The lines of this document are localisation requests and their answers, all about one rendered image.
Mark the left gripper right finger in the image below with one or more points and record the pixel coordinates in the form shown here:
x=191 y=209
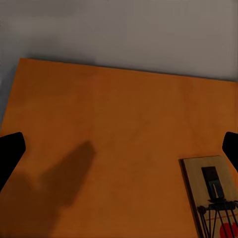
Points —
x=230 y=148

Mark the cabinet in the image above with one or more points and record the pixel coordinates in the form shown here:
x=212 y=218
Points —
x=104 y=149

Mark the mousetrap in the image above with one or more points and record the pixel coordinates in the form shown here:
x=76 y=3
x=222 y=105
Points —
x=213 y=195

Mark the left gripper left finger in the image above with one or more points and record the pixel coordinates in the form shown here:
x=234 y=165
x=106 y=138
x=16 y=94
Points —
x=12 y=147

